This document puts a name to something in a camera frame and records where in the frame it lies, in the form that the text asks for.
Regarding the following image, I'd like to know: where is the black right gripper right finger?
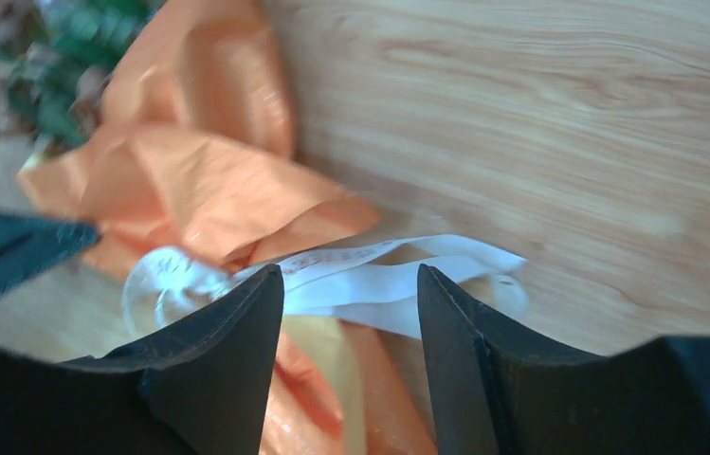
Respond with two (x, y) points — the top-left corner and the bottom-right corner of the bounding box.
(417, 264), (710, 454)

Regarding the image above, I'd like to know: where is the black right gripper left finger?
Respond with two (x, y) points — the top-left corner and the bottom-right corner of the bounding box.
(0, 265), (284, 454)

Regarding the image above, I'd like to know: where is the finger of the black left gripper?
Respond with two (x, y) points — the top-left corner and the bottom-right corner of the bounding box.
(0, 213), (100, 296)

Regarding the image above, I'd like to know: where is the white ribbon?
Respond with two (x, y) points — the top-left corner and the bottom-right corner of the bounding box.
(121, 234), (529, 338)

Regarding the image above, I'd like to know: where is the artificial flower bunch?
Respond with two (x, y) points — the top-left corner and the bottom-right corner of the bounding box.
(0, 1), (163, 155)

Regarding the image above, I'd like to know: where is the orange wrapping paper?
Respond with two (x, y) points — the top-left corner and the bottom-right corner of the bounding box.
(18, 1), (436, 454)

